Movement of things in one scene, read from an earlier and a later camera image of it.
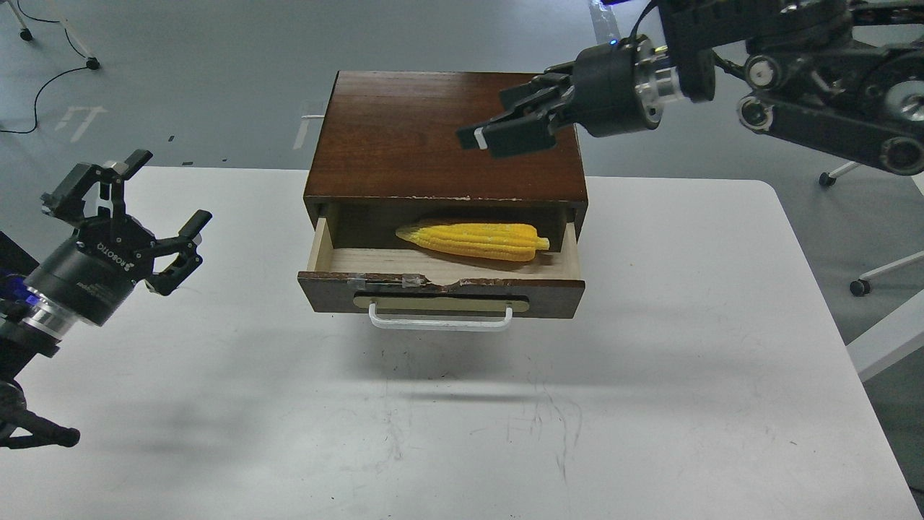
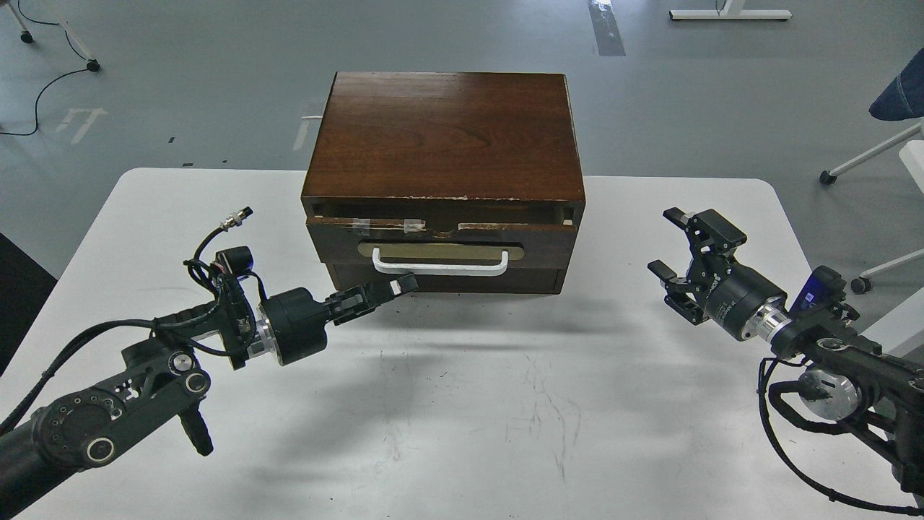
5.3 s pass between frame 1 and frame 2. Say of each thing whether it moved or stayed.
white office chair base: stayed
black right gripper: moved
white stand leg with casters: stayed
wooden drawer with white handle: moved
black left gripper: moved
